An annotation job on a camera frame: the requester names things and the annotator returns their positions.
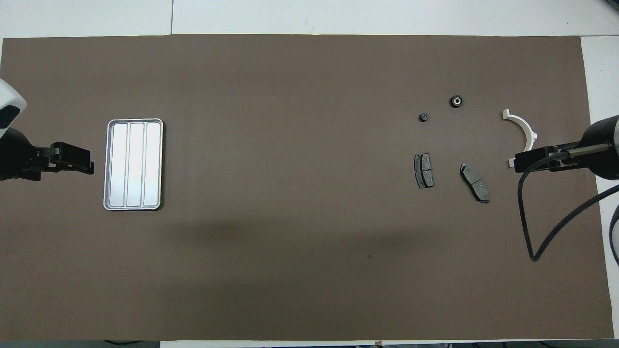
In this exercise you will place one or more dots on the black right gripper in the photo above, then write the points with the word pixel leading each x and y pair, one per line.
pixel 553 159

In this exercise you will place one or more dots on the large black bearing gear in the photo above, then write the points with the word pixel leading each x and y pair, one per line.
pixel 456 101

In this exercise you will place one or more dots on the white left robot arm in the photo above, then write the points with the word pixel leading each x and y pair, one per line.
pixel 7 99

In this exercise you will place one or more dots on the small black bearing gear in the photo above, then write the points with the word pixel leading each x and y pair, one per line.
pixel 423 117

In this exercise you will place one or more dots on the brown table mat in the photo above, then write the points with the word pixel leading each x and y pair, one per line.
pixel 309 241

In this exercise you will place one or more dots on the rectangular dark brake pad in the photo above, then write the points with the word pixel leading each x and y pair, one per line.
pixel 424 170

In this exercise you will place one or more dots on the white curved plastic bracket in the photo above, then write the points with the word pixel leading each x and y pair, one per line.
pixel 531 133

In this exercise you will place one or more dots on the silver metal tray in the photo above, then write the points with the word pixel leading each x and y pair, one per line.
pixel 135 164

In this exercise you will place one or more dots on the elongated grey brake pad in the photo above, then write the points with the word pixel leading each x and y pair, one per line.
pixel 475 182

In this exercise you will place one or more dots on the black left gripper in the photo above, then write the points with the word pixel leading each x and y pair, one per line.
pixel 46 162

